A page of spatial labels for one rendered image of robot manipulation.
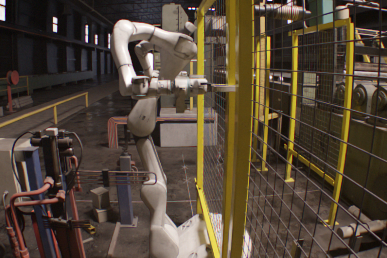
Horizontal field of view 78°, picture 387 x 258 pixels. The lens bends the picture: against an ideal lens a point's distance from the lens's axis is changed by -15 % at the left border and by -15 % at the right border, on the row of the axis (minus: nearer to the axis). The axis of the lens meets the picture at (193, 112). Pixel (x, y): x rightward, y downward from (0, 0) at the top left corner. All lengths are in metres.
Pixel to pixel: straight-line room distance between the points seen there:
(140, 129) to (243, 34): 0.83
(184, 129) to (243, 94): 4.03
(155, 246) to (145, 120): 0.78
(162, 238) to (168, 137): 3.34
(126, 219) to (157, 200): 1.05
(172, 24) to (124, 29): 4.46
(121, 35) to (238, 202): 0.80
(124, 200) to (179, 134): 2.60
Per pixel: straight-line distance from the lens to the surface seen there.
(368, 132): 3.01
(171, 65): 1.50
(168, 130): 4.90
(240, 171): 0.97
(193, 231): 2.03
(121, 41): 1.19
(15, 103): 11.92
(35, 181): 1.85
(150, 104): 1.48
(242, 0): 0.93
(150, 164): 1.61
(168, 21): 5.66
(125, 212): 2.61
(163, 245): 1.80
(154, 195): 1.62
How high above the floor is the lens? 1.42
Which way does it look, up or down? 10 degrees down
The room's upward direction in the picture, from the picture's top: straight up
